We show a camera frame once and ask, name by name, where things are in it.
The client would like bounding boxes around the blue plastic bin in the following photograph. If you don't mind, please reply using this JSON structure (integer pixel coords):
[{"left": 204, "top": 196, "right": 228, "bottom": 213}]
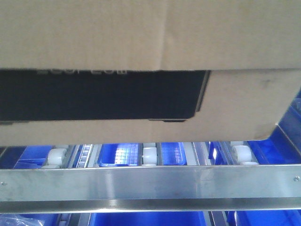
[{"left": 97, "top": 142, "right": 187, "bottom": 167}]

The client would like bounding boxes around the white roller track middle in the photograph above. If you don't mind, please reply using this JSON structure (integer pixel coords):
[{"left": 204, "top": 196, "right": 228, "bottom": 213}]
[{"left": 142, "top": 143, "right": 157, "bottom": 165}]

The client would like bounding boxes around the white roller track left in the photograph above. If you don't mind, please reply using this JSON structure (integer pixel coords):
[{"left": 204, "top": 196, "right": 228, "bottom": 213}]
[{"left": 41, "top": 145, "right": 69, "bottom": 169}]

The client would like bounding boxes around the blue bin lower shelf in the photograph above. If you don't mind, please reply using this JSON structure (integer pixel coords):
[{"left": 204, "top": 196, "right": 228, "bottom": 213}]
[{"left": 89, "top": 211, "right": 206, "bottom": 226}]

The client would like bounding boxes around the white roller track right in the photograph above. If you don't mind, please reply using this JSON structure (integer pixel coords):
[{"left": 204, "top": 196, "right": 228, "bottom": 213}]
[{"left": 230, "top": 141, "right": 259, "bottom": 165}]

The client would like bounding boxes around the brown cardboard box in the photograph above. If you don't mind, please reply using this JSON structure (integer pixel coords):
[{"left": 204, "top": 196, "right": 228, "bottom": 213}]
[{"left": 0, "top": 0, "right": 301, "bottom": 145}]

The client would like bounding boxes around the white roller track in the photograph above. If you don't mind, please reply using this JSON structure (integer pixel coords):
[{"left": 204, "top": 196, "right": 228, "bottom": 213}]
[
  {"left": 142, "top": 143, "right": 157, "bottom": 165},
  {"left": 230, "top": 141, "right": 259, "bottom": 165},
  {"left": 41, "top": 145, "right": 69, "bottom": 169}
]

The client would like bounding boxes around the metal shelf front rail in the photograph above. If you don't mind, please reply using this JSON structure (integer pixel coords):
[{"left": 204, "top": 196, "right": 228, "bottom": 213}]
[{"left": 0, "top": 164, "right": 301, "bottom": 214}]

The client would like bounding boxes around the clear plastic bag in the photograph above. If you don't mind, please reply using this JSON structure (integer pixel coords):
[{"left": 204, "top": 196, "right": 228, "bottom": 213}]
[{"left": 0, "top": 215, "right": 45, "bottom": 226}]

